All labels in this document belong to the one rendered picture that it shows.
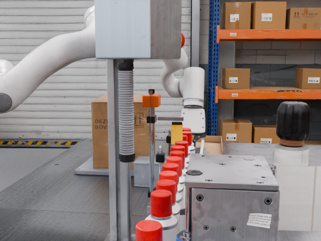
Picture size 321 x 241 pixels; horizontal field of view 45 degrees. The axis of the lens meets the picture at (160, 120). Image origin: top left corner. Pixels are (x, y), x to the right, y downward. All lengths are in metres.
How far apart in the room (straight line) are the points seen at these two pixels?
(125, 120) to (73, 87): 4.72
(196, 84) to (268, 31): 3.27
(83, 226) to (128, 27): 0.58
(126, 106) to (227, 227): 0.38
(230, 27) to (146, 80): 1.37
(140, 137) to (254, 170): 1.04
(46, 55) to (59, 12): 4.25
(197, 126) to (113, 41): 0.75
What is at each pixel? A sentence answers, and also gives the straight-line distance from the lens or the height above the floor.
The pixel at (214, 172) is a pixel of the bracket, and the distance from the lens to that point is 0.50.
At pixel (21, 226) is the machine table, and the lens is 1.16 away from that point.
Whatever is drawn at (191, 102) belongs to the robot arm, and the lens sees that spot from 1.49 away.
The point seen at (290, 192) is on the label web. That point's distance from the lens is 0.88.
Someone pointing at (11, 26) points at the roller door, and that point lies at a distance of 5.75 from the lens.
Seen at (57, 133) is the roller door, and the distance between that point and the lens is 5.65.
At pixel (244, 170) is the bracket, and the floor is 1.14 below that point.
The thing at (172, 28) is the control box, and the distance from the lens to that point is 0.79.
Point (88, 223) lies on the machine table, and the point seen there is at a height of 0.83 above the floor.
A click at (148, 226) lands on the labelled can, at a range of 0.49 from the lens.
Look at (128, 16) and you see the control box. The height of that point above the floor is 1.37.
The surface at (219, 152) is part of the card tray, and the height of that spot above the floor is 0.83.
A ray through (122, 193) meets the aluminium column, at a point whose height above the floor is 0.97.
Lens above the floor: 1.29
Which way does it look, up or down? 9 degrees down
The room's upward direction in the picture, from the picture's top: straight up
